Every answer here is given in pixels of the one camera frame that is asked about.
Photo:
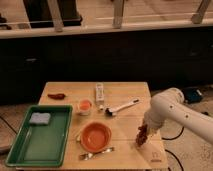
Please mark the blue grey sponge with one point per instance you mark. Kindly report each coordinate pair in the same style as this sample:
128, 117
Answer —
40, 118

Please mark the red chili pepper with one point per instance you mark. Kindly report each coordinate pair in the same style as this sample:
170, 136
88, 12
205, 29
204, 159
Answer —
59, 96

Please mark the green plastic tray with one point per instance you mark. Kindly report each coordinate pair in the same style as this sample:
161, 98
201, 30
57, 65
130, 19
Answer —
40, 145

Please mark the gold fork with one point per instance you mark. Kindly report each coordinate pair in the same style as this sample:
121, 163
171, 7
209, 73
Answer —
88, 156

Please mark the white handled brush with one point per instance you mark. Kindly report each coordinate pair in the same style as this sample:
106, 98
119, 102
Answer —
114, 110

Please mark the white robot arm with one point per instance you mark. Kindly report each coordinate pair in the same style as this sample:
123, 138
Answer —
168, 104

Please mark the red bowl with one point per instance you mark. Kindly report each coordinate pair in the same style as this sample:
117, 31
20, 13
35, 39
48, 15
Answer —
95, 137

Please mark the blue black box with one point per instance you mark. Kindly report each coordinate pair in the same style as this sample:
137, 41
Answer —
192, 95

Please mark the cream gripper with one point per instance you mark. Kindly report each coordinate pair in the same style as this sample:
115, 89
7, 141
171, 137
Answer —
150, 131

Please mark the small orange cup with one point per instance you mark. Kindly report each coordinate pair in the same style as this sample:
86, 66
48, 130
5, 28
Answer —
84, 107

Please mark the dark grape bunch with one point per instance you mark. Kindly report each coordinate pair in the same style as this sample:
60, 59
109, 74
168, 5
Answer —
142, 136

